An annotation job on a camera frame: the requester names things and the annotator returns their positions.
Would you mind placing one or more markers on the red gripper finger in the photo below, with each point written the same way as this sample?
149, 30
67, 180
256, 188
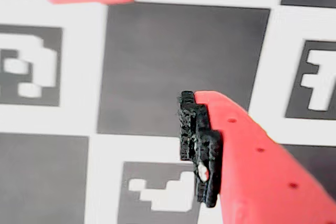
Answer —
249, 169

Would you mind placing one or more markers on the black white marker board mat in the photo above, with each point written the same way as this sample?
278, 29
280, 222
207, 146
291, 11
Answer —
170, 64

